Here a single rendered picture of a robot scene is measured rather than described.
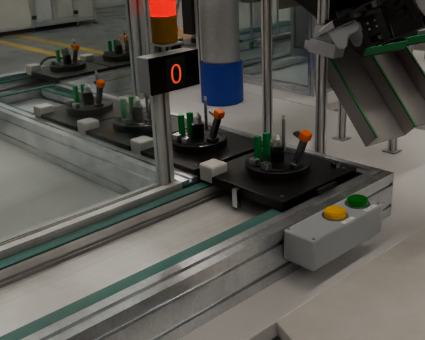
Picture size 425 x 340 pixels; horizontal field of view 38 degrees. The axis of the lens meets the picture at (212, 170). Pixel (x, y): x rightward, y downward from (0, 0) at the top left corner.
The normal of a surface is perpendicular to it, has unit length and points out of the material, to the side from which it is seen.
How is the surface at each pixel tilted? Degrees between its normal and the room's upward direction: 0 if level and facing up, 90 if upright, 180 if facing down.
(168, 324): 90
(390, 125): 45
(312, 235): 0
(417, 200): 0
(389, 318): 0
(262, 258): 90
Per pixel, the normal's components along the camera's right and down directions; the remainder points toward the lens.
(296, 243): -0.73, 0.28
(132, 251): -0.04, -0.93
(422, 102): 0.36, -0.46
